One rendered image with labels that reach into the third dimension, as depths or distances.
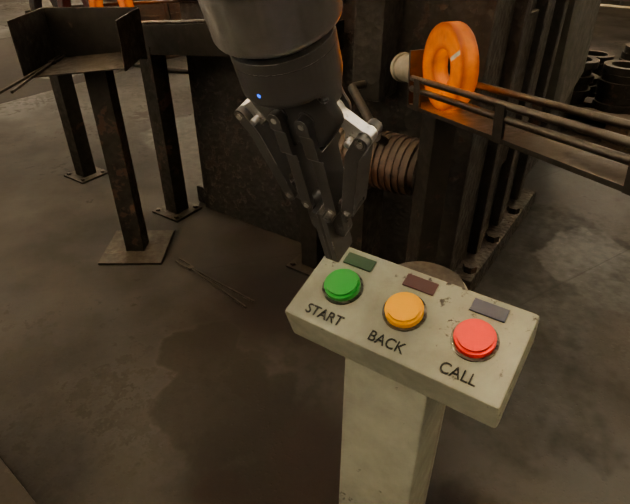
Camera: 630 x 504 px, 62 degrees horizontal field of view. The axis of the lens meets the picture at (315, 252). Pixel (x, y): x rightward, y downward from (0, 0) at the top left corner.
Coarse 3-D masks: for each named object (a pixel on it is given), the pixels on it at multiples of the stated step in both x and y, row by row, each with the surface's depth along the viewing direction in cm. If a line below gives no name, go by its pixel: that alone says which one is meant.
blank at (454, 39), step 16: (432, 32) 96; (448, 32) 91; (464, 32) 89; (432, 48) 97; (448, 48) 92; (464, 48) 88; (432, 64) 98; (464, 64) 88; (448, 80) 93; (464, 80) 89; (448, 96) 94
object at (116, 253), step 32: (32, 32) 136; (64, 32) 145; (96, 32) 145; (128, 32) 134; (32, 64) 136; (64, 64) 141; (96, 64) 138; (128, 64) 134; (96, 96) 142; (128, 160) 156; (128, 192) 159; (128, 224) 165; (128, 256) 168; (160, 256) 168
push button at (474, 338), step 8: (464, 320) 51; (472, 320) 51; (480, 320) 51; (456, 328) 51; (464, 328) 50; (472, 328) 50; (480, 328) 50; (488, 328) 50; (456, 336) 50; (464, 336) 50; (472, 336) 50; (480, 336) 49; (488, 336) 49; (496, 336) 49; (456, 344) 50; (464, 344) 49; (472, 344) 49; (480, 344) 49; (488, 344) 49; (464, 352) 49; (472, 352) 49; (480, 352) 49; (488, 352) 49
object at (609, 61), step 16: (592, 64) 242; (608, 64) 240; (624, 64) 244; (592, 80) 248; (608, 80) 239; (624, 80) 234; (576, 96) 250; (592, 96) 269; (608, 96) 241; (624, 96) 238; (608, 112) 243; (624, 112) 241; (608, 128) 240; (608, 144) 243
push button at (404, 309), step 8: (392, 296) 55; (400, 296) 54; (408, 296) 54; (416, 296) 54; (392, 304) 54; (400, 304) 53; (408, 304) 53; (416, 304) 53; (392, 312) 53; (400, 312) 53; (408, 312) 53; (416, 312) 52; (392, 320) 53; (400, 320) 52; (408, 320) 52; (416, 320) 52
